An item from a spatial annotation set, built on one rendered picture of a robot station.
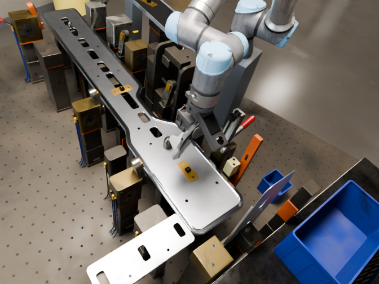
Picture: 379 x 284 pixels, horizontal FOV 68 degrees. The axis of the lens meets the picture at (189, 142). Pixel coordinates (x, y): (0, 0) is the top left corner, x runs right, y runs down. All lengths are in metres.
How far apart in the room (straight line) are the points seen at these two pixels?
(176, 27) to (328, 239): 0.76
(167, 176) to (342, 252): 0.58
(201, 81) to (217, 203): 0.43
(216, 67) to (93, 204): 0.81
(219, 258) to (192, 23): 0.61
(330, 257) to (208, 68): 0.65
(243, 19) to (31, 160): 1.09
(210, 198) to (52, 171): 0.73
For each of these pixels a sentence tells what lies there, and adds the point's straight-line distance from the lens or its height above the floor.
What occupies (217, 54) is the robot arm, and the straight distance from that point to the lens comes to 0.63.
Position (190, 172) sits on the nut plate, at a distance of 0.96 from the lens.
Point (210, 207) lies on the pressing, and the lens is 0.92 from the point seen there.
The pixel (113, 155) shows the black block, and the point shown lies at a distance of 1.00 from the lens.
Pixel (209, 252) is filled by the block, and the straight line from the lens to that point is 0.79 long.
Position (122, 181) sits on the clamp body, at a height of 1.05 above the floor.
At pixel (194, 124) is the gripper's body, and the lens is 0.76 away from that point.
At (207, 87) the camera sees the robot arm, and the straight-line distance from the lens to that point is 0.67.
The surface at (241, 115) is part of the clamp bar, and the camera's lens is 0.89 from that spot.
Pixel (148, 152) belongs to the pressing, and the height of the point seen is 1.00.
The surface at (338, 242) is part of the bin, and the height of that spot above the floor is 1.03.
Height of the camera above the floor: 1.79
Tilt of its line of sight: 49 degrees down
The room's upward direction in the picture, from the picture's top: 15 degrees clockwise
